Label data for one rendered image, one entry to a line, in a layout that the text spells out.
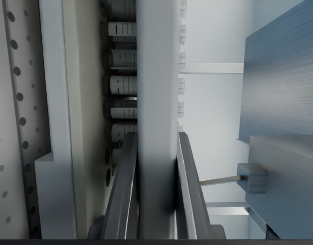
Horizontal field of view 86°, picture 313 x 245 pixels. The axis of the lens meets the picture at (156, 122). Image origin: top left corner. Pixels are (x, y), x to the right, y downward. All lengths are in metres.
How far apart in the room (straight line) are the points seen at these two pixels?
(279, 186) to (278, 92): 0.36
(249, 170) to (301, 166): 0.06
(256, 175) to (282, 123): 0.32
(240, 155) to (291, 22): 3.38
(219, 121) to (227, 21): 1.93
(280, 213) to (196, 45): 3.48
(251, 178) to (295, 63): 0.36
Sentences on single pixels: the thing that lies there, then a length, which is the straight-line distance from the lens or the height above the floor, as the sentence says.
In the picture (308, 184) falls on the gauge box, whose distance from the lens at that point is 0.21.
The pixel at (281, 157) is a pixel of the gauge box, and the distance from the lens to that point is 0.23.
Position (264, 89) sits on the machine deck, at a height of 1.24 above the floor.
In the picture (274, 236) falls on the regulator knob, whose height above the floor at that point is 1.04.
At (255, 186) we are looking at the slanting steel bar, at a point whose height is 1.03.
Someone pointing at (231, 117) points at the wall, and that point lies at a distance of 3.64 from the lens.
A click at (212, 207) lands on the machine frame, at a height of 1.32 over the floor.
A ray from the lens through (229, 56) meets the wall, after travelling 3.77.
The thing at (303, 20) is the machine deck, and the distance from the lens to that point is 0.55.
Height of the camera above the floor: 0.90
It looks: 2 degrees up
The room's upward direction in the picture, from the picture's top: 90 degrees clockwise
